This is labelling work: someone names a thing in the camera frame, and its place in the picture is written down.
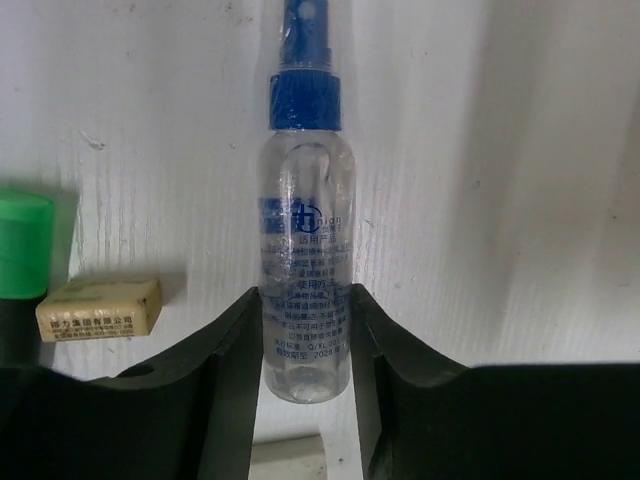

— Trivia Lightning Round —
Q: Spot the small tan eraser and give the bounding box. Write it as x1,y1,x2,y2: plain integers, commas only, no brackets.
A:
36,277,163,343

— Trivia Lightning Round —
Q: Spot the clear glue bottle blue cap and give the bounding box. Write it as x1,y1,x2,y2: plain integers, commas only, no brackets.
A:
258,1,356,404

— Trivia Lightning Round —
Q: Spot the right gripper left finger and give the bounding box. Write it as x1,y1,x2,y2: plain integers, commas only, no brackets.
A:
1,289,263,479

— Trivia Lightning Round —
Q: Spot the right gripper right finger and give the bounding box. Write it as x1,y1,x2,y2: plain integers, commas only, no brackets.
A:
351,284,639,479

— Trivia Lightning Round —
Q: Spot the green highlighter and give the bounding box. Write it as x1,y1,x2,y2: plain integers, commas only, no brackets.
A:
1,187,55,300

